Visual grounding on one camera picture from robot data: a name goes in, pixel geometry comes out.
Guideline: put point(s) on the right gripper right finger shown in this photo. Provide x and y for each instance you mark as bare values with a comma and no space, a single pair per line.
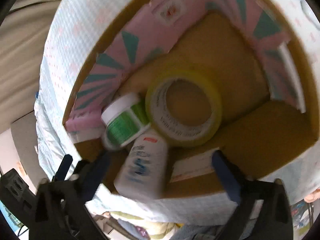
274,220

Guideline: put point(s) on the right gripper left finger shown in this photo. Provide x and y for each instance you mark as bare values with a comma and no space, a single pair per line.
60,211

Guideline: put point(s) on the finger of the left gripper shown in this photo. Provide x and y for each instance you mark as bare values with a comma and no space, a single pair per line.
63,168

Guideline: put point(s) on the white bottle blue text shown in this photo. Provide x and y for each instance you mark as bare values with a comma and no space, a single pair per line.
142,175

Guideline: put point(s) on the green label white jar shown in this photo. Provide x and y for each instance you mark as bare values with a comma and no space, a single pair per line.
125,120

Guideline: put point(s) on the yellow tape roll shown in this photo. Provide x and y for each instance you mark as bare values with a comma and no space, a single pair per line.
184,107

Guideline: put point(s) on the person's right hand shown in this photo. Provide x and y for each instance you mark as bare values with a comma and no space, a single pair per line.
315,195

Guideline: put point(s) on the open cardboard box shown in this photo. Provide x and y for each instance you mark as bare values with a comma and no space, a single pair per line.
223,73

